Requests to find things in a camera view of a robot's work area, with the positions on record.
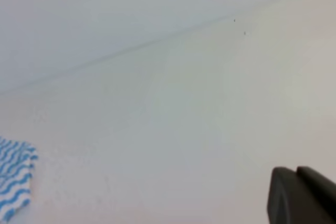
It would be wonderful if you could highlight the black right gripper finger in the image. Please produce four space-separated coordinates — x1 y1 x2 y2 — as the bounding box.
267 166 335 224

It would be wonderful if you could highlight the blue white wavy rag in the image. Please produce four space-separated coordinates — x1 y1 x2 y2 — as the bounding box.
1 138 38 223

